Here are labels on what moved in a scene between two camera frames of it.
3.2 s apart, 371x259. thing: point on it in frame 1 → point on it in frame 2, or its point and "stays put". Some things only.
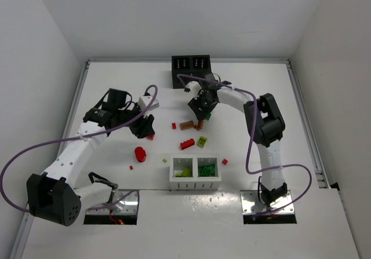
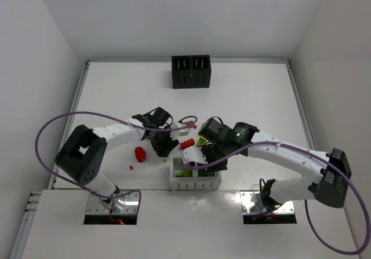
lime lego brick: x=202 y=141 stays put
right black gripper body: x=201 y=107 → x=216 y=163
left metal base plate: x=123 y=201 stays put
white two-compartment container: x=195 y=172 stays put
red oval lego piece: x=140 y=154 stays put
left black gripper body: x=144 y=124 → x=163 y=144
